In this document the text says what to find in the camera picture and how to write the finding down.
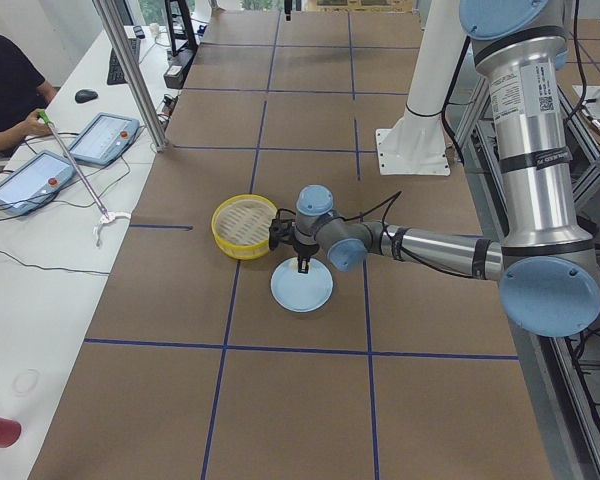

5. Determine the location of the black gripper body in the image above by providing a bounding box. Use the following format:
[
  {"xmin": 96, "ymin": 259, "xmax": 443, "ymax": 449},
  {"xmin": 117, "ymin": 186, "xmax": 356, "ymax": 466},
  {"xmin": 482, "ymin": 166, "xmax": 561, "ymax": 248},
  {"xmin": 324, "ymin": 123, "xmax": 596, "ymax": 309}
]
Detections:
[{"xmin": 292, "ymin": 235, "xmax": 320, "ymax": 256}]

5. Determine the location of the pale steamed bun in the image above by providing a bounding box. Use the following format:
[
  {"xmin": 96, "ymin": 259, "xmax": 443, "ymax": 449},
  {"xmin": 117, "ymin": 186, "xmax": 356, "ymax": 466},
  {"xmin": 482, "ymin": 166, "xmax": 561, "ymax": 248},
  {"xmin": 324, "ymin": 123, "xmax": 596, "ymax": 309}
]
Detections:
[{"xmin": 296, "ymin": 258, "xmax": 309, "ymax": 274}]

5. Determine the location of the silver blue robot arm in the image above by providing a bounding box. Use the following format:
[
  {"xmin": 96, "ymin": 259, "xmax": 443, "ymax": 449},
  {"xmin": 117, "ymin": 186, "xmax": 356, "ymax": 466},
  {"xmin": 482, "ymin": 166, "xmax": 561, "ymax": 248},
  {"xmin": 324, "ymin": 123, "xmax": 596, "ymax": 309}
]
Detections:
[{"xmin": 289, "ymin": 1, "xmax": 600, "ymax": 337}]

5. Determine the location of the yellow bamboo steamer basket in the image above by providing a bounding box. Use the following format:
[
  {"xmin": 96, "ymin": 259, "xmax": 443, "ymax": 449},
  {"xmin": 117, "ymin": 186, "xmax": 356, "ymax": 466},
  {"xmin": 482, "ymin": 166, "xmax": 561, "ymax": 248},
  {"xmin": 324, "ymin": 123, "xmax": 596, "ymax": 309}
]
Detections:
[{"xmin": 211, "ymin": 194, "xmax": 277, "ymax": 260}]

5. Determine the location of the light blue plate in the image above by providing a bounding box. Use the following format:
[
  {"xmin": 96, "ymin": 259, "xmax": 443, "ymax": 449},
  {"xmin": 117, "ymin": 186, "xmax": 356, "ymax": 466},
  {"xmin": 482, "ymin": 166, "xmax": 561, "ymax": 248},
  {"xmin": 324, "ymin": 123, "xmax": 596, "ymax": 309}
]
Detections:
[{"xmin": 270, "ymin": 258, "xmax": 334, "ymax": 313}]

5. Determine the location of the black box on table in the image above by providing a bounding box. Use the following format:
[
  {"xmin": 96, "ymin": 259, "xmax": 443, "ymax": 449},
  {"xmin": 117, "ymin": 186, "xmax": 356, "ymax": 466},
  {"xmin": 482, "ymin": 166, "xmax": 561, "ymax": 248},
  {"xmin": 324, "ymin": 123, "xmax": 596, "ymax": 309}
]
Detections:
[{"xmin": 163, "ymin": 49, "xmax": 195, "ymax": 89}]

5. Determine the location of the far teach pendant tablet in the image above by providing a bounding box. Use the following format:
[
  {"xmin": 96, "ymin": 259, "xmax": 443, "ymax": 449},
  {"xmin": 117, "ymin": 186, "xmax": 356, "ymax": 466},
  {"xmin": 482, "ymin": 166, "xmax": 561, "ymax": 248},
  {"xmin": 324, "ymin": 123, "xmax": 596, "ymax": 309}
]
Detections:
[{"xmin": 69, "ymin": 112, "xmax": 140, "ymax": 166}]

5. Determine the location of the teach pendant tablet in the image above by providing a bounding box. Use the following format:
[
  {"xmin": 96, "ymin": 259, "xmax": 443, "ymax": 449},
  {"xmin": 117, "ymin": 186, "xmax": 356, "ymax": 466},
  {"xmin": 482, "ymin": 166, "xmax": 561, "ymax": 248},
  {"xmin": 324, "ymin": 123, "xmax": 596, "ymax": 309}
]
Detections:
[
  {"xmin": 0, "ymin": 150, "xmax": 76, "ymax": 215},
  {"xmin": 69, "ymin": 112, "xmax": 140, "ymax": 166}
]

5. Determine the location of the black keyboard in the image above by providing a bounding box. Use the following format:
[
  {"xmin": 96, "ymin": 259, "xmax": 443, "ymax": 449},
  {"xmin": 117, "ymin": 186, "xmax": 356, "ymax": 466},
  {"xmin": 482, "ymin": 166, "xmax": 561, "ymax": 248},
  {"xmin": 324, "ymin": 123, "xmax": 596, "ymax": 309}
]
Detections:
[{"xmin": 106, "ymin": 37, "xmax": 142, "ymax": 86}]

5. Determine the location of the black computer mouse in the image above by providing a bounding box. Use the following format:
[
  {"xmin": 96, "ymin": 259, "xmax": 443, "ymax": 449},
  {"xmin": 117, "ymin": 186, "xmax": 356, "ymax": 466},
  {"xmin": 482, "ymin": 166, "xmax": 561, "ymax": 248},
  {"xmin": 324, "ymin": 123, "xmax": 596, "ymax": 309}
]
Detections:
[{"xmin": 74, "ymin": 89, "xmax": 98, "ymax": 104}]

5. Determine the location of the near teach pendant tablet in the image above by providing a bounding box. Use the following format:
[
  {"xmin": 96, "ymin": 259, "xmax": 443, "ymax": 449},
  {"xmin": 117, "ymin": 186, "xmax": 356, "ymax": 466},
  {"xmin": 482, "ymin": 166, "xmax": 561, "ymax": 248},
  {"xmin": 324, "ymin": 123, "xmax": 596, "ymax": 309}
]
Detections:
[{"xmin": 0, "ymin": 150, "xmax": 76, "ymax": 215}]

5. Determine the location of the clear tape roll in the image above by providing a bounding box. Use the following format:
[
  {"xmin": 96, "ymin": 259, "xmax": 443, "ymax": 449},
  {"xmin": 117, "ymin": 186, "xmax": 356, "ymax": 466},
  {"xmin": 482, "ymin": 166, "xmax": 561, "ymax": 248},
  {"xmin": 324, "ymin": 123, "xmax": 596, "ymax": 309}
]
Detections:
[{"xmin": 11, "ymin": 369, "xmax": 40, "ymax": 397}]

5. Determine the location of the person in black shirt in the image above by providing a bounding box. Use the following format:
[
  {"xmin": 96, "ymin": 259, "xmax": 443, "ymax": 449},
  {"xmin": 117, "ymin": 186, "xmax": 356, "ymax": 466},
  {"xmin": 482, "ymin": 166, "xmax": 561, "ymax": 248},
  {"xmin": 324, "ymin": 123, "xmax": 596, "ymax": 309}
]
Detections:
[{"xmin": 0, "ymin": 35, "xmax": 57, "ymax": 157}]

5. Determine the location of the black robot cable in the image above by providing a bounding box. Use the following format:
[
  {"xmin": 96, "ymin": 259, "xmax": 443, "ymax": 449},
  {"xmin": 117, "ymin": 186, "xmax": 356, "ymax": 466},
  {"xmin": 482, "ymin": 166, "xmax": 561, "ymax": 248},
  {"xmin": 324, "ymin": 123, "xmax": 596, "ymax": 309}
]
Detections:
[{"xmin": 339, "ymin": 189, "xmax": 402, "ymax": 224}]

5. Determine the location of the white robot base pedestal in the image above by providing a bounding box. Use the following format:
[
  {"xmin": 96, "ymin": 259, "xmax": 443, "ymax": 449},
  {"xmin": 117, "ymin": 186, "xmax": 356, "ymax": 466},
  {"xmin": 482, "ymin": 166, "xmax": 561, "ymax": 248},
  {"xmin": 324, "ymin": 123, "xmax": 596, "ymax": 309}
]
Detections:
[{"xmin": 376, "ymin": 0, "xmax": 467, "ymax": 176}]

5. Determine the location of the aluminium frame post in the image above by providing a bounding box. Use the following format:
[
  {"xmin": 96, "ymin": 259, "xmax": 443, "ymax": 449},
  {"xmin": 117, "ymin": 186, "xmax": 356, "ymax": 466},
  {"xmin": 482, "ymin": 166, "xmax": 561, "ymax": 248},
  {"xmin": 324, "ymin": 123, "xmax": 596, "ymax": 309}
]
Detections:
[{"xmin": 93, "ymin": 0, "xmax": 168, "ymax": 152}]

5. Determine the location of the green handled reacher grabber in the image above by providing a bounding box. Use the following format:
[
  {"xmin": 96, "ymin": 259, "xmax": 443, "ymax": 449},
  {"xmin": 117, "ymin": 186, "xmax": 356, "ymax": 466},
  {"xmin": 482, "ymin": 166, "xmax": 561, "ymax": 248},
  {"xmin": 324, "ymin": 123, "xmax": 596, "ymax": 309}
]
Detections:
[{"xmin": 37, "ymin": 109, "xmax": 131, "ymax": 248}]

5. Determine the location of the aluminium side frame rack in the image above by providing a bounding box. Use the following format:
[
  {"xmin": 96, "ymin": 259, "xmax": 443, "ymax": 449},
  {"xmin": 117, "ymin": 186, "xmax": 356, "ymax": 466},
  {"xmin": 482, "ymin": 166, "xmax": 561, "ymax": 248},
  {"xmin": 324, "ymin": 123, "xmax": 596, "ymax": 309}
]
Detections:
[{"xmin": 457, "ymin": 13, "xmax": 600, "ymax": 479}]

